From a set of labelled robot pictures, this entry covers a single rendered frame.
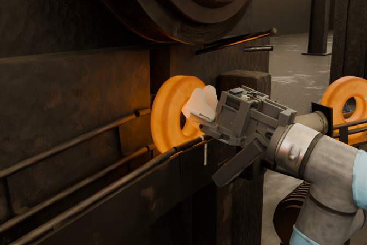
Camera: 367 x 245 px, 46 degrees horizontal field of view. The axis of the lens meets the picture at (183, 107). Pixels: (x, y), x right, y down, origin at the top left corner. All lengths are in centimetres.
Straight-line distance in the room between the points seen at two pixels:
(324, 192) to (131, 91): 35
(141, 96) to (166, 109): 7
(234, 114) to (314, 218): 20
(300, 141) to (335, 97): 42
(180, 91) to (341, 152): 28
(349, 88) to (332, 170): 46
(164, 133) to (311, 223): 27
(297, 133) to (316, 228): 14
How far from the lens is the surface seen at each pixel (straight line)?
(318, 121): 104
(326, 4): 948
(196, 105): 74
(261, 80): 93
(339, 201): 66
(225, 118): 70
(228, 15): 77
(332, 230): 68
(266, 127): 69
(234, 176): 73
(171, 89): 73
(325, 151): 65
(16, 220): 61
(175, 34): 67
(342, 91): 107
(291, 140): 66
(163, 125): 72
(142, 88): 77
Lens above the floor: 94
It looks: 13 degrees down
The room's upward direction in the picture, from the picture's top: straight up
